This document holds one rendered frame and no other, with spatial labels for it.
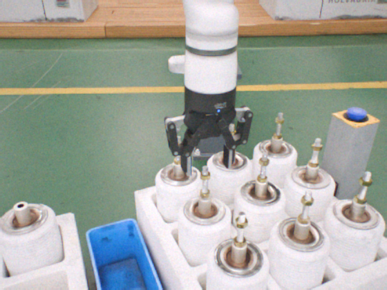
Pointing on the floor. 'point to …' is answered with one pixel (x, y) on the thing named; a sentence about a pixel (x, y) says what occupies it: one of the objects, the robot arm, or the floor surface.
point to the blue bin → (121, 257)
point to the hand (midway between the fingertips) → (207, 163)
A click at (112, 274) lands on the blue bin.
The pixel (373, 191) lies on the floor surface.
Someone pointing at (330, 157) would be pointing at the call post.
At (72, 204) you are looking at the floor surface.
